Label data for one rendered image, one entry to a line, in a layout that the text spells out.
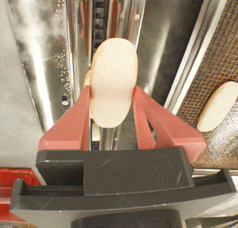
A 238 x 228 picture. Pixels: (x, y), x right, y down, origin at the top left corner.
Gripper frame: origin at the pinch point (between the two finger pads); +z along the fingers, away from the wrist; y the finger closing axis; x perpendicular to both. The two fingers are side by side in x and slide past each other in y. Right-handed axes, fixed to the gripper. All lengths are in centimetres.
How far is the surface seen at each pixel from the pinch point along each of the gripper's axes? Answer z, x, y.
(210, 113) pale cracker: 3.4, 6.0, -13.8
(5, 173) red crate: 9.1, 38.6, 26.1
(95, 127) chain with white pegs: 8.7, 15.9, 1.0
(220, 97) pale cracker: 3.4, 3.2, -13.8
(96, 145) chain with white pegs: 9.8, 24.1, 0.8
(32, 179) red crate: 9.0, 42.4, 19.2
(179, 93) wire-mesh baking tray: 4.2, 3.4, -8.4
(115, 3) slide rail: 8.8, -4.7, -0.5
